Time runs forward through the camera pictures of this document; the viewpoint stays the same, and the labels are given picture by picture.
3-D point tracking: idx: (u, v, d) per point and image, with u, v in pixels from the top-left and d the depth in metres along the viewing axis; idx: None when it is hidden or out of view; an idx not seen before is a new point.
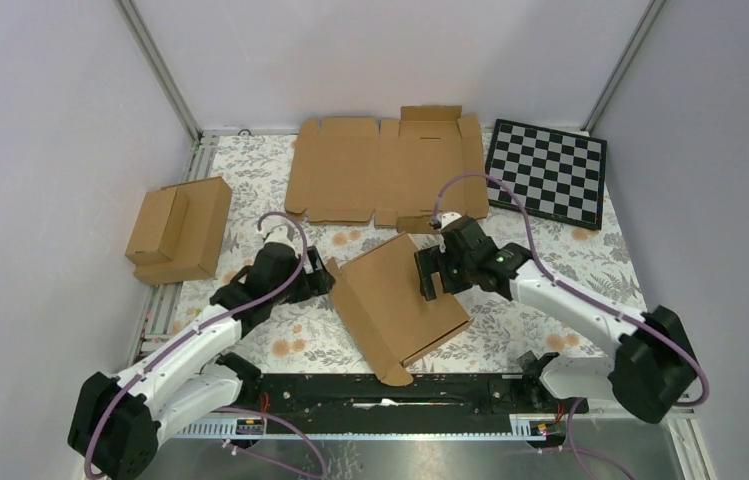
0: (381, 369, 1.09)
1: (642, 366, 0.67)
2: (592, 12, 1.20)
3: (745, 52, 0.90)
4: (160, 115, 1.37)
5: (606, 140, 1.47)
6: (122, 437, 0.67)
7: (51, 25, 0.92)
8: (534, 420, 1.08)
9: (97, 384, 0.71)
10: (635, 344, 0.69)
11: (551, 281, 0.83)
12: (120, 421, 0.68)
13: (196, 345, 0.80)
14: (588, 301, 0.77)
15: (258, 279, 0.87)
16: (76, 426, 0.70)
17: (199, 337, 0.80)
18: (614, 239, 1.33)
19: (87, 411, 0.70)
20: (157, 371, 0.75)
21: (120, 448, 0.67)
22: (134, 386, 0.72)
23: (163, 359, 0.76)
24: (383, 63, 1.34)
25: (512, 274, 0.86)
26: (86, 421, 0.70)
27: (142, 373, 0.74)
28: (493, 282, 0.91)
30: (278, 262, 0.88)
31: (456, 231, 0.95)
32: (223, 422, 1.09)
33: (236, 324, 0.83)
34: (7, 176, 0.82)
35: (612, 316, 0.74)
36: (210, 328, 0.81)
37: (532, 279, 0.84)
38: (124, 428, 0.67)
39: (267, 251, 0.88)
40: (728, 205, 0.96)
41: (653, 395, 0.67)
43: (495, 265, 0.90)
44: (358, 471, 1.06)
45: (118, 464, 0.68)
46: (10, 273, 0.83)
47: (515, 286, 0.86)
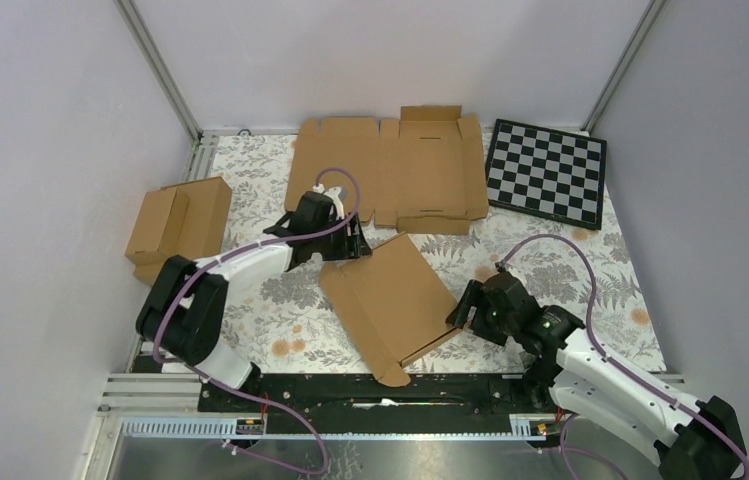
0: (379, 369, 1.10)
1: (697, 459, 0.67)
2: (593, 11, 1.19)
3: (745, 52, 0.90)
4: (160, 116, 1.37)
5: (606, 140, 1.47)
6: (200, 312, 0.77)
7: (50, 25, 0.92)
8: (534, 420, 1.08)
9: (176, 266, 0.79)
10: (691, 437, 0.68)
11: (601, 357, 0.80)
12: (199, 297, 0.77)
13: (258, 256, 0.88)
14: (642, 383, 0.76)
15: (301, 221, 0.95)
16: (151, 303, 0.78)
17: (260, 250, 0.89)
18: (614, 239, 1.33)
19: (165, 289, 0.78)
20: (231, 263, 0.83)
21: (196, 324, 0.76)
22: (213, 268, 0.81)
23: (236, 255, 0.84)
24: (384, 63, 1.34)
25: (560, 344, 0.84)
26: (161, 299, 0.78)
27: (218, 260, 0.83)
28: (538, 347, 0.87)
30: (321, 208, 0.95)
31: (501, 290, 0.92)
32: (223, 422, 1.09)
33: (287, 251, 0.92)
34: (7, 177, 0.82)
35: (668, 403, 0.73)
36: (270, 246, 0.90)
37: (582, 353, 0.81)
38: (203, 304, 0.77)
39: (310, 197, 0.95)
40: (727, 206, 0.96)
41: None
43: (540, 330, 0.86)
44: (358, 471, 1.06)
45: (190, 339, 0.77)
46: (10, 274, 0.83)
47: (564, 357, 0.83)
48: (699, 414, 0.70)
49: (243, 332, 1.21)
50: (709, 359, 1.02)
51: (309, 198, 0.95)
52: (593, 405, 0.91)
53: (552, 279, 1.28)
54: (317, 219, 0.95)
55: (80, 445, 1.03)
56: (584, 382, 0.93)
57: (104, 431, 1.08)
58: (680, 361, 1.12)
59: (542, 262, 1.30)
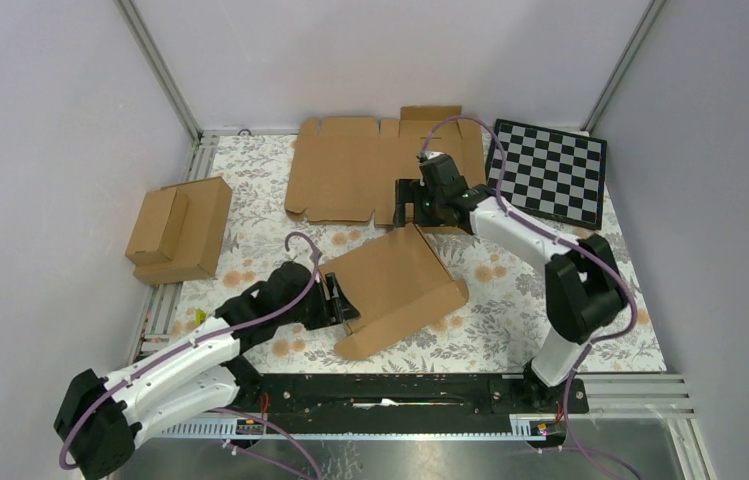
0: (452, 300, 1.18)
1: (566, 281, 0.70)
2: (593, 11, 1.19)
3: (745, 52, 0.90)
4: (160, 116, 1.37)
5: (606, 140, 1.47)
6: (94, 443, 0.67)
7: (51, 26, 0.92)
8: (534, 420, 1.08)
9: (84, 382, 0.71)
10: (563, 261, 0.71)
11: (504, 212, 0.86)
12: (95, 427, 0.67)
13: (188, 359, 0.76)
14: (532, 229, 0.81)
15: (268, 297, 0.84)
16: (60, 417, 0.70)
17: (193, 350, 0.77)
18: (614, 239, 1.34)
19: (71, 407, 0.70)
20: (144, 380, 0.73)
21: (91, 452, 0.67)
22: (118, 391, 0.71)
23: (153, 367, 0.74)
24: (384, 63, 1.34)
25: (472, 207, 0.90)
26: (68, 415, 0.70)
27: (128, 379, 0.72)
28: (457, 217, 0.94)
30: (291, 285, 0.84)
31: (433, 167, 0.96)
32: (223, 422, 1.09)
33: (235, 343, 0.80)
34: (8, 177, 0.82)
35: (549, 240, 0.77)
36: (207, 343, 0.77)
37: (489, 211, 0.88)
38: (99, 434, 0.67)
39: (282, 272, 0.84)
40: (727, 206, 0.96)
41: (577, 311, 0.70)
43: (459, 200, 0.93)
44: (358, 471, 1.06)
45: (88, 463, 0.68)
46: (9, 273, 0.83)
47: (474, 216, 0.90)
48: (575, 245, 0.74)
49: None
50: (709, 359, 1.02)
51: (280, 274, 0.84)
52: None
53: None
54: (285, 297, 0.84)
55: None
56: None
57: None
58: (680, 361, 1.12)
59: None
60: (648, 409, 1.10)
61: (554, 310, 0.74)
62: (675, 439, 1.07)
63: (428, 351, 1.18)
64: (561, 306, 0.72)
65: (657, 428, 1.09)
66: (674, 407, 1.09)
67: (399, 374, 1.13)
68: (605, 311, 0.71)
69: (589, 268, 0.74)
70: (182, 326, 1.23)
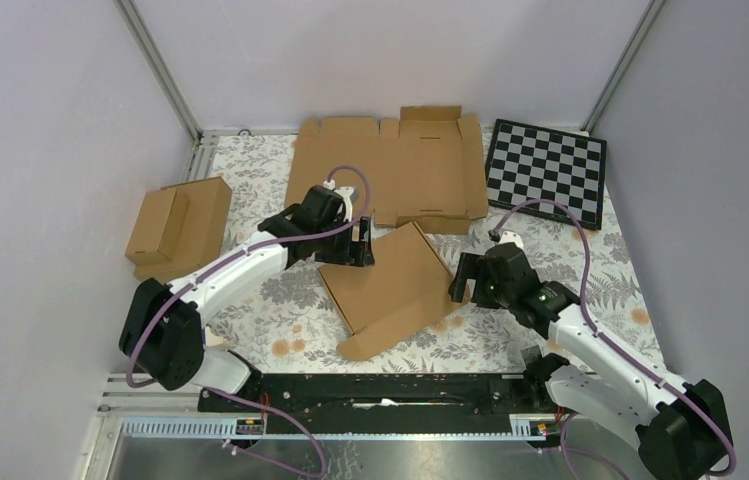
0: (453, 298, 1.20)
1: (675, 436, 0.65)
2: (592, 12, 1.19)
3: (745, 52, 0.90)
4: (159, 116, 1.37)
5: (605, 140, 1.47)
6: (172, 342, 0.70)
7: (51, 26, 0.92)
8: (534, 420, 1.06)
9: (150, 289, 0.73)
10: (672, 415, 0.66)
11: (593, 332, 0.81)
12: (172, 325, 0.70)
13: (243, 266, 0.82)
14: (629, 360, 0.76)
15: (307, 215, 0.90)
16: (128, 330, 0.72)
17: (247, 259, 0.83)
18: (613, 239, 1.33)
19: (140, 314, 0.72)
20: (208, 283, 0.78)
21: (170, 351, 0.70)
22: (186, 293, 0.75)
23: (214, 273, 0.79)
24: (384, 63, 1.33)
25: (553, 317, 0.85)
26: (139, 325, 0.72)
27: (194, 282, 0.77)
28: (531, 319, 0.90)
30: (329, 204, 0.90)
31: (503, 260, 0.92)
32: (223, 422, 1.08)
33: (283, 252, 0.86)
34: (7, 177, 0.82)
35: (652, 382, 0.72)
36: (259, 251, 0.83)
37: (573, 326, 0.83)
38: (178, 331, 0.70)
39: (318, 191, 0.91)
40: (727, 207, 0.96)
41: (683, 469, 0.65)
43: (535, 303, 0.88)
44: (357, 471, 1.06)
45: (167, 365, 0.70)
46: (9, 273, 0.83)
47: (554, 329, 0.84)
48: (682, 394, 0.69)
49: (242, 332, 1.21)
50: (708, 359, 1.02)
51: (318, 193, 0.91)
52: (582, 394, 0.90)
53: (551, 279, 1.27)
54: (324, 215, 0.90)
55: (80, 445, 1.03)
56: (578, 375, 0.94)
57: (104, 431, 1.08)
58: (680, 361, 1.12)
59: (542, 262, 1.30)
60: None
61: (653, 458, 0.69)
62: None
63: (428, 351, 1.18)
64: (664, 458, 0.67)
65: None
66: None
67: (399, 374, 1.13)
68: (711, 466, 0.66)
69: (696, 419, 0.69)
70: None
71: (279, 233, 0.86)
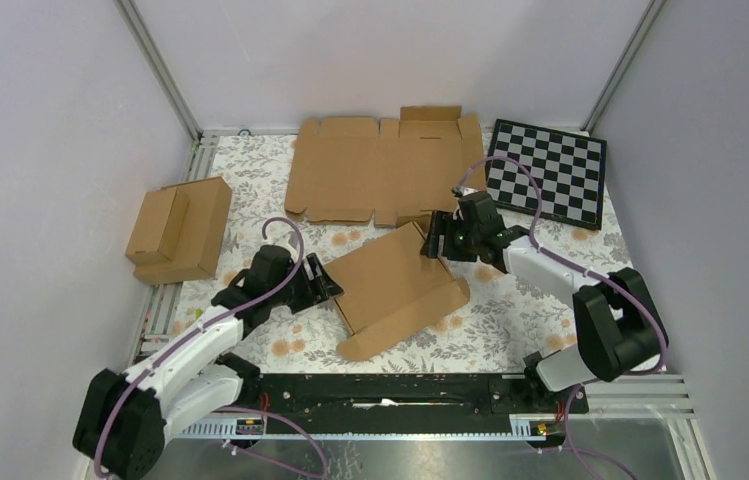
0: (454, 300, 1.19)
1: (595, 311, 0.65)
2: (592, 12, 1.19)
3: (744, 53, 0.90)
4: (160, 116, 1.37)
5: (606, 140, 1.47)
6: (130, 437, 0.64)
7: (51, 26, 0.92)
8: (534, 420, 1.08)
9: (105, 380, 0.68)
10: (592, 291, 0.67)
11: (536, 248, 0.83)
12: (130, 415, 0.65)
13: (200, 343, 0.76)
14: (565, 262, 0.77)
15: (255, 281, 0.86)
16: (82, 425, 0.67)
17: (203, 335, 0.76)
18: (614, 239, 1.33)
19: (96, 409, 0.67)
20: (166, 366, 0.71)
21: (130, 444, 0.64)
22: (143, 381, 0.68)
23: (171, 354, 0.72)
24: (383, 63, 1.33)
25: (505, 246, 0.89)
26: (94, 418, 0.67)
27: (151, 367, 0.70)
28: (490, 255, 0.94)
30: (275, 264, 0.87)
31: (472, 203, 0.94)
32: (224, 422, 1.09)
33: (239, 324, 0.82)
34: (8, 176, 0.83)
35: (579, 273, 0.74)
36: (215, 325, 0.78)
37: (522, 248, 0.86)
38: (136, 421, 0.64)
39: (263, 254, 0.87)
40: (727, 207, 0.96)
41: (607, 345, 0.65)
43: (494, 240, 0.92)
44: (357, 471, 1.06)
45: (127, 461, 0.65)
46: (10, 273, 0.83)
47: (508, 254, 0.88)
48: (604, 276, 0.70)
49: None
50: (708, 358, 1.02)
51: (262, 255, 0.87)
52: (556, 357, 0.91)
53: None
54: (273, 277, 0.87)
55: None
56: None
57: None
58: (681, 361, 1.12)
59: None
60: (648, 408, 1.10)
61: (583, 345, 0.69)
62: (675, 439, 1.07)
63: (428, 351, 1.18)
64: (591, 343, 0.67)
65: (657, 428, 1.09)
66: (673, 407, 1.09)
67: (399, 374, 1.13)
68: (642, 351, 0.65)
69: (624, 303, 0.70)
70: (182, 326, 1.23)
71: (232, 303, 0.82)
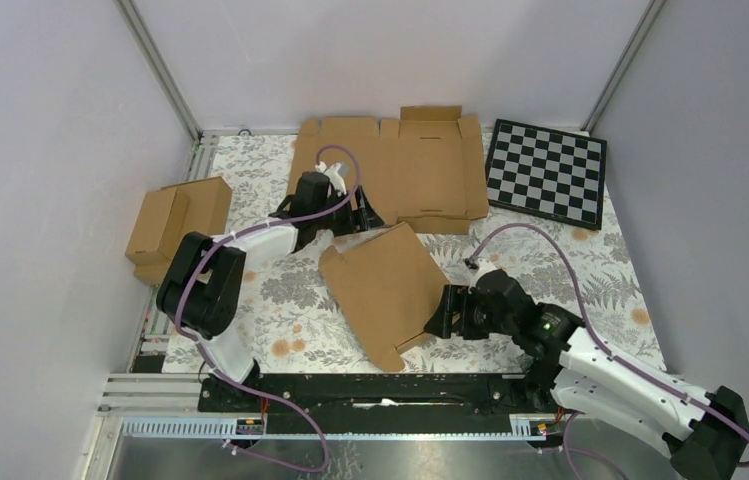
0: (376, 354, 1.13)
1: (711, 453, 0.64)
2: (592, 12, 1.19)
3: (745, 53, 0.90)
4: (159, 116, 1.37)
5: (606, 140, 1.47)
6: (218, 286, 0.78)
7: (51, 26, 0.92)
8: (534, 420, 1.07)
9: (193, 243, 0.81)
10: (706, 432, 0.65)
11: (608, 356, 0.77)
12: (218, 270, 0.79)
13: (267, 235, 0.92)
14: (650, 379, 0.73)
15: (301, 205, 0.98)
16: (172, 276, 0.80)
17: (268, 231, 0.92)
18: (614, 239, 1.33)
19: (185, 263, 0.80)
20: (246, 241, 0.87)
21: (216, 295, 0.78)
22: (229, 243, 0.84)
23: (250, 233, 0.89)
24: (384, 62, 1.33)
25: (563, 347, 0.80)
26: (182, 272, 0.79)
27: (234, 236, 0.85)
28: (540, 350, 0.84)
30: (317, 189, 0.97)
31: (500, 293, 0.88)
32: (223, 422, 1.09)
33: (292, 232, 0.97)
34: (7, 176, 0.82)
35: (678, 398, 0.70)
36: (279, 227, 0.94)
37: (588, 353, 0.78)
38: (222, 276, 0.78)
39: (307, 180, 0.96)
40: (727, 207, 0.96)
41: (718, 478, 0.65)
43: (541, 333, 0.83)
44: (358, 471, 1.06)
45: (212, 309, 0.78)
46: (9, 273, 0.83)
47: (569, 359, 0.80)
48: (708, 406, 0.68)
49: (242, 332, 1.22)
50: (707, 359, 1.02)
51: (305, 181, 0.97)
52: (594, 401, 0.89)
53: (551, 279, 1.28)
54: (316, 201, 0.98)
55: (80, 445, 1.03)
56: (584, 380, 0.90)
57: (104, 432, 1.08)
58: (680, 361, 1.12)
59: (542, 262, 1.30)
60: None
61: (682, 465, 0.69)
62: None
63: (428, 351, 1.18)
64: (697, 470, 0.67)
65: None
66: None
67: (400, 374, 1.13)
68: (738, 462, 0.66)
69: None
70: None
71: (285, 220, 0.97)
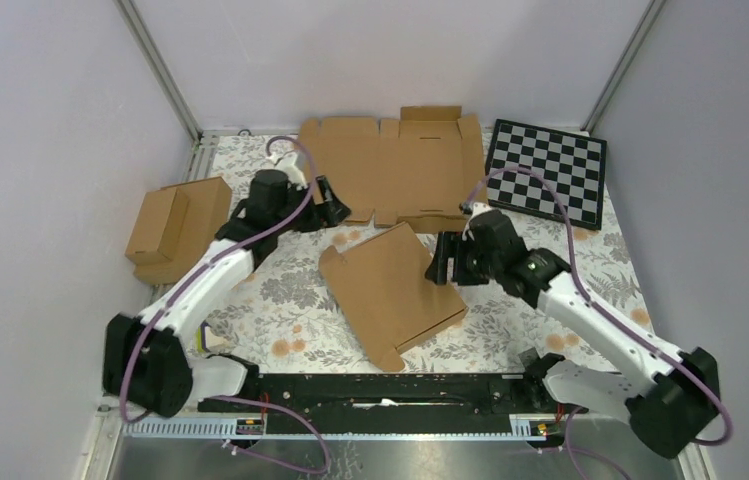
0: (376, 351, 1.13)
1: (672, 408, 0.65)
2: (592, 12, 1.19)
3: (745, 52, 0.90)
4: (159, 115, 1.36)
5: (606, 140, 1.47)
6: (158, 373, 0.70)
7: (51, 26, 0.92)
8: (534, 420, 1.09)
9: (120, 327, 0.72)
10: (669, 386, 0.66)
11: (586, 301, 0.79)
12: (153, 355, 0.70)
13: (210, 279, 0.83)
14: (622, 329, 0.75)
15: (257, 210, 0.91)
16: (109, 369, 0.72)
17: (212, 270, 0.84)
18: (614, 239, 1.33)
19: (117, 353, 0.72)
20: (180, 304, 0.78)
21: (160, 379, 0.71)
22: (160, 320, 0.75)
23: (183, 292, 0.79)
24: (383, 62, 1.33)
25: (543, 286, 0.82)
26: (118, 362, 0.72)
27: (166, 307, 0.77)
28: (520, 289, 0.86)
30: (272, 190, 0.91)
31: (488, 228, 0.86)
32: (224, 422, 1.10)
33: (247, 255, 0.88)
34: (8, 176, 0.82)
35: (648, 352, 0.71)
36: (223, 260, 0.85)
37: (565, 296, 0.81)
38: (160, 360, 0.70)
39: (260, 183, 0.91)
40: (727, 206, 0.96)
41: (676, 435, 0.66)
43: (524, 271, 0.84)
44: (358, 471, 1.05)
45: (160, 394, 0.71)
46: (10, 272, 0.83)
47: (547, 300, 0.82)
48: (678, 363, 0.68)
49: (242, 333, 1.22)
50: (708, 358, 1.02)
51: (259, 184, 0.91)
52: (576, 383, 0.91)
53: None
54: (273, 206, 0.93)
55: (80, 445, 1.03)
56: (574, 367, 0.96)
57: (104, 431, 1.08)
58: None
59: None
60: None
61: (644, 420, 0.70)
62: None
63: (428, 351, 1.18)
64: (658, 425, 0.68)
65: None
66: None
67: (400, 374, 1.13)
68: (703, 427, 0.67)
69: None
70: None
71: (238, 237, 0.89)
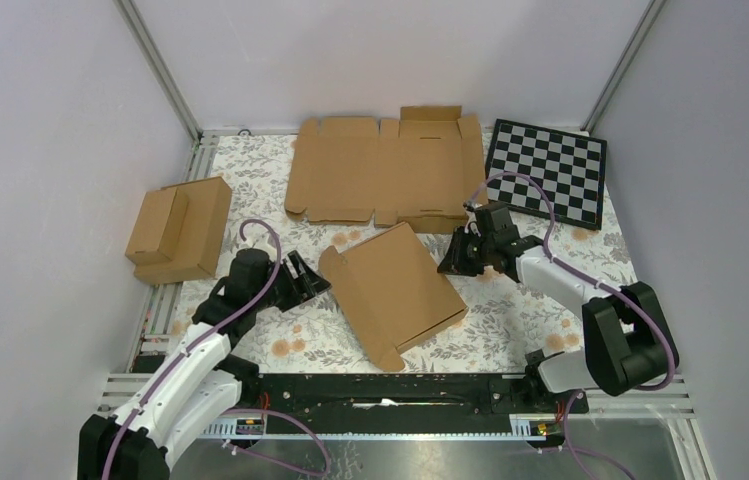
0: (377, 352, 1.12)
1: (603, 323, 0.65)
2: (592, 11, 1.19)
3: (744, 52, 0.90)
4: (159, 115, 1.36)
5: (606, 140, 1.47)
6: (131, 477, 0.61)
7: (51, 26, 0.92)
8: (534, 420, 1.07)
9: (96, 424, 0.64)
10: (603, 304, 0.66)
11: (548, 258, 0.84)
12: (126, 458, 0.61)
13: (188, 368, 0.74)
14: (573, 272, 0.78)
15: (237, 289, 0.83)
16: (83, 470, 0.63)
17: (188, 360, 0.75)
18: (614, 239, 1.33)
19: (91, 454, 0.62)
20: (154, 401, 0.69)
21: None
22: (133, 420, 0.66)
23: (157, 387, 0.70)
24: (383, 62, 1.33)
25: (518, 253, 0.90)
26: (93, 465, 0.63)
27: (138, 406, 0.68)
28: (503, 264, 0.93)
30: (253, 270, 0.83)
31: (488, 212, 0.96)
32: (223, 422, 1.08)
33: (224, 339, 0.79)
34: (8, 174, 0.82)
35: (590, 284, 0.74)
36: (199, 347, 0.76)
37: (533, 257, 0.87)
38: (133, 463, 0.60)
39: (240, 261, 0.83)
40: (726, 206, 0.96)
41: (617, 362, 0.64)
43: (506, 246, 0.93)
44: (358, 471, 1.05)
45: None
46: (9, 271, 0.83)
47: (520, 262, 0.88)
48: (616, 289, 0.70)
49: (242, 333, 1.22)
50: (707, 358, 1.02)
51: (239, 262, 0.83)
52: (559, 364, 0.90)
53: None
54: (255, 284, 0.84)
55: None
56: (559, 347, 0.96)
57: None
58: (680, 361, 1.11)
59: None
60: (648, 409, 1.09)
61: (591, 355, 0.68)
62: (675, 439, 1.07)
63: (428, 351, 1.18)
64: (598, 354, 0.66)
65: (656, 428, 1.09)
66: (674, 407, 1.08)
67: (399, 374, 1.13)
68: (652, 368, 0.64)
69: (634, 318, 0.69)
70: (182, 326, 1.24)
71: (215, 318, 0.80)
